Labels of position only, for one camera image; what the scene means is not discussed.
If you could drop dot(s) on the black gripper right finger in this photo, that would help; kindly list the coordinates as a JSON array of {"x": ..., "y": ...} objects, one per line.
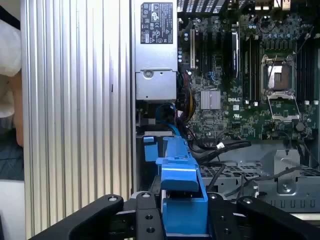
[{"x": 270, "y": 220}]

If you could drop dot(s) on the black metal PC case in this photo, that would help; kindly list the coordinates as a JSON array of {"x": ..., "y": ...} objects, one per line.
[{"x": 200, "y": 6}]

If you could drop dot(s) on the silver power supply unit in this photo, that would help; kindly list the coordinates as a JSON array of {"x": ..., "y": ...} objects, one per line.
[{"x": 155, "y": 62}]

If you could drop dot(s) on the thin metal locking lever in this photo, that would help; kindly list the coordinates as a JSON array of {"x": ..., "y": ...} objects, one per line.
[
  {"x": 271, "y": 68},
  {"x": 303, "y": 40}
]

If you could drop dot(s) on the black expansion slot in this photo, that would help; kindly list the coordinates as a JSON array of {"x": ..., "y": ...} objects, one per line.
[{"x": 203, "y": 52}]

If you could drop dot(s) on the metal socket cover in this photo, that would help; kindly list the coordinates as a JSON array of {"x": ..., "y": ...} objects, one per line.
[{"x": 285, "y": 118}]

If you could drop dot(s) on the CPU socket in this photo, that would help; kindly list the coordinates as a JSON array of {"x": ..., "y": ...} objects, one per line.
[{"x": 280, "y": 75}]

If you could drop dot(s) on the person in white shirt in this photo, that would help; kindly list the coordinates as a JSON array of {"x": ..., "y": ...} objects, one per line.
[{"x": 8, "y": 50}]

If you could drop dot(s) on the white expansion slot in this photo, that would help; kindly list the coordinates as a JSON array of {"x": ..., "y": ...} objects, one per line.
[{"x": 192, "y": 50}]

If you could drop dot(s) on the green motherboard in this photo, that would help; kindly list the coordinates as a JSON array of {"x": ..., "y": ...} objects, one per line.
[{"x": 225, "y": 125}]

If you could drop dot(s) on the metal drive cage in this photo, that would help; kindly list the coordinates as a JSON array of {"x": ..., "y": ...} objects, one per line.
[{"x": 287, "y": 192}]

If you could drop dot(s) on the silver chipset heatsink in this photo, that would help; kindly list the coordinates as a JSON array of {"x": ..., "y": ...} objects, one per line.
[{"x": 210, "y": 100}]

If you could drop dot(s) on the hard disk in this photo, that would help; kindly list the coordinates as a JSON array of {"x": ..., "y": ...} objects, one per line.
[{"x": 180, "y": 175}]

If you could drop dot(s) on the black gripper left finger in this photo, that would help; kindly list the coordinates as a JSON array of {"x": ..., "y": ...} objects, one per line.
[{"x": 75, "y": 220}]

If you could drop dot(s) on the black RAM slot white clips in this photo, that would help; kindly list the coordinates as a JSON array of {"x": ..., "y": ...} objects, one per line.
[
  {"x": 255, "y": 75},
  {"x": 246, "y": 75},
  {"x": 315, "y": 75},
  {"x": 307, "y": 75}
]

